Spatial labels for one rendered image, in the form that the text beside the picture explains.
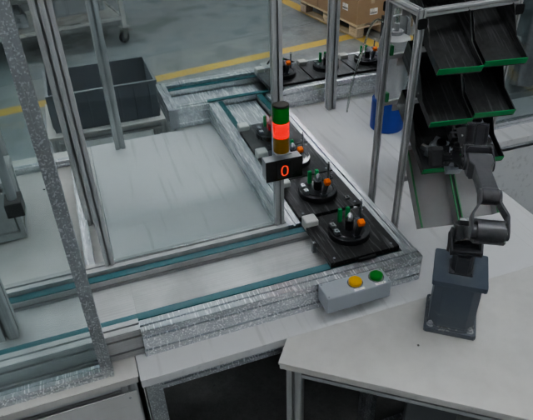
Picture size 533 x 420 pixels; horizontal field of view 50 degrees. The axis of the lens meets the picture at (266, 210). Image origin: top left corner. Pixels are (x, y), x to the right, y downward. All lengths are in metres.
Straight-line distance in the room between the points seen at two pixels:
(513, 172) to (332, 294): 1.50
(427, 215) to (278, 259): 0.51
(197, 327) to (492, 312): 0.89
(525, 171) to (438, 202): 1.10
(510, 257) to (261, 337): 0.90
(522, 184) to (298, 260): 1.50
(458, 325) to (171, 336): 0.82
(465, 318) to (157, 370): 0.88
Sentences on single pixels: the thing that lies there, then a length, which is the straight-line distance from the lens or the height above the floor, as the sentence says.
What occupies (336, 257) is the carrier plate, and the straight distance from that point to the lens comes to 1.81.
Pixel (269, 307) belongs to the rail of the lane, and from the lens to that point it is 1.71.
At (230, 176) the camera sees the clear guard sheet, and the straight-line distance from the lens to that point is 1.79.
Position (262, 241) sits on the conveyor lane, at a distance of 1.91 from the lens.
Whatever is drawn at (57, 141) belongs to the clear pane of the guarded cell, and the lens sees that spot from 2.62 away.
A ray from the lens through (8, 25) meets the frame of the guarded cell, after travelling 1.16.
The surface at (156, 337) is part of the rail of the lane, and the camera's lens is 1.67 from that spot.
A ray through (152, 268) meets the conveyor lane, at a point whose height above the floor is 0.94.
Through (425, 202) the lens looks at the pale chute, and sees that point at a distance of 1.95.
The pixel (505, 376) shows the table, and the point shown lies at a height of 0.86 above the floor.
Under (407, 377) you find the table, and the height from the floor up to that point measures 0.86.
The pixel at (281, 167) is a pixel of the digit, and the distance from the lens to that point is 1.77.
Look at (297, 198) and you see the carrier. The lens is 2.06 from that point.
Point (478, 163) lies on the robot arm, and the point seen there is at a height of 1.39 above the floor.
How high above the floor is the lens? 2.14
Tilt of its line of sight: 36 degrees down
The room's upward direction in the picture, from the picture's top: 2 degrees counter-clockwise
